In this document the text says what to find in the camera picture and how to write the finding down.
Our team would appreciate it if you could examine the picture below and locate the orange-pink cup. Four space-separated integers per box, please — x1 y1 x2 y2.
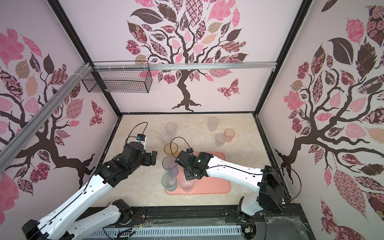
224 129 236 143

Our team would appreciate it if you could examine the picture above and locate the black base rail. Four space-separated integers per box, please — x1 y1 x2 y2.
71 203 316 240

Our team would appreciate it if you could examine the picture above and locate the amber plastic cup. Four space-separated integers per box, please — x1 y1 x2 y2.
164 143 179 157

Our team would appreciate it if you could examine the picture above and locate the white slotted cable duct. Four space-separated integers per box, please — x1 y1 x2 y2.
85 226 244 240

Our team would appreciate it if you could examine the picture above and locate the left aluminium rail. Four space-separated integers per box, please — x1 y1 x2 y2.
1 63 92 173

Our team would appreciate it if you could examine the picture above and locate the back aluminium rail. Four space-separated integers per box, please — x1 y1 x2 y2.
93 62 277 71

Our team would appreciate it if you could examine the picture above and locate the pink tray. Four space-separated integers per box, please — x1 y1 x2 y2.
165 167 231 195

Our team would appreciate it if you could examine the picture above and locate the teal plastic cup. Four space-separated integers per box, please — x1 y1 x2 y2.
162 172 178 192

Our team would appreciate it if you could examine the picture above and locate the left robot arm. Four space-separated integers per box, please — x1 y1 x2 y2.
22 142 158 240

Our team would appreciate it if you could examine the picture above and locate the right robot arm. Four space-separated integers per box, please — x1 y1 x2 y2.
175 151 285 216

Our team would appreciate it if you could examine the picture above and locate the aluminium rail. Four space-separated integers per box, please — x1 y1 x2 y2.
93 62 277 71
1 63 92 173

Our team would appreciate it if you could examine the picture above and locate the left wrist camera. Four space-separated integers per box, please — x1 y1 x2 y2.
136 134 147 149

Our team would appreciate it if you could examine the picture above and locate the black wire basket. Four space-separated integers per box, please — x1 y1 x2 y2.
82 60 153 94

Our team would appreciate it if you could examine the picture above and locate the blue-grey plastic cup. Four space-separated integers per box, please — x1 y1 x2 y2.
162 156 179 176

